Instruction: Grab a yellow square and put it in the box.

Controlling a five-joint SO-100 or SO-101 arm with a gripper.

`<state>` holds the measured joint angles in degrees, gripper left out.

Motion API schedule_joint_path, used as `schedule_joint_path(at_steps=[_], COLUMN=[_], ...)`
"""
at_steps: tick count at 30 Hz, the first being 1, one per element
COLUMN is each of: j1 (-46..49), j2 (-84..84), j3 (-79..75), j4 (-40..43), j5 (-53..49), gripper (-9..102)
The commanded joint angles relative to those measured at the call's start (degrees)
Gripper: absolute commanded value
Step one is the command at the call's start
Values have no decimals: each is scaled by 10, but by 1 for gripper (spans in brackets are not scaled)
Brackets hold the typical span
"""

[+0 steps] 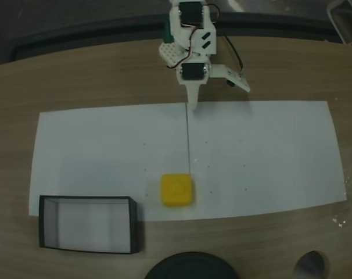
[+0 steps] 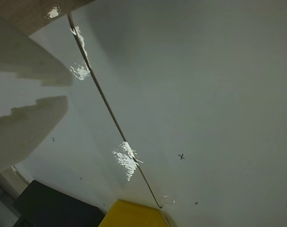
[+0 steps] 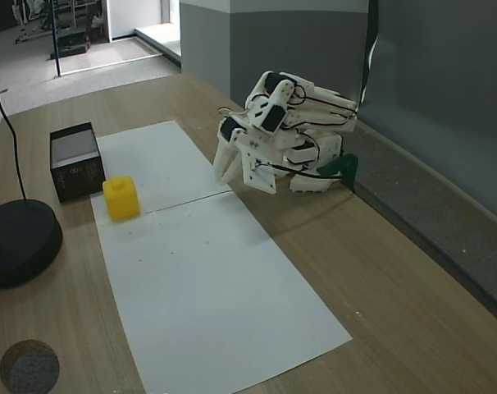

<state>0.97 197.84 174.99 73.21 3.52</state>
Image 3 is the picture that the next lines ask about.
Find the yellow cube block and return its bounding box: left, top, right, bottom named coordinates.
left=102, top=175, right=142, bottom=222

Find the dark open box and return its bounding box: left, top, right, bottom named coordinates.
left=49, top=121, right=106, bottom=204

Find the white paper sheet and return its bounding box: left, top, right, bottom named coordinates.
left=89, top=119, right=234, bottom=215
left=93, top=190, right=353, bottom=394

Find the green table clamp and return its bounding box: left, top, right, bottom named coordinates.
left=317, top=153, right=359, bottom=193

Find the black floor equipment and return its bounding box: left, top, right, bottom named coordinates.
left=47, top=30, right=91, bottom=61

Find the black standing pole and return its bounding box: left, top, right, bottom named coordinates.
left=50, top=0, right=64, bottom=78

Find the black round lamp base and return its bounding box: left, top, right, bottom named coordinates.
left=0, top=198, right=64, bottom=290

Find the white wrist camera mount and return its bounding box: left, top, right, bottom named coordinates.
left=239, top=140, right=279, bottom=195

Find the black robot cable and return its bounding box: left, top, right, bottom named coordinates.
left=256, top=162, right=344, bottom=181

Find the black hanging wall cable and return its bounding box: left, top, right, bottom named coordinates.
left=359, top=0, right=381, bottom=105

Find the black lamp power cable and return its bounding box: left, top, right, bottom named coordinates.
left=0, top=0, right=28, bottom=203

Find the round table cable hole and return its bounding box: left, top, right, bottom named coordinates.
left=0, top=338, right=62, bottom=393

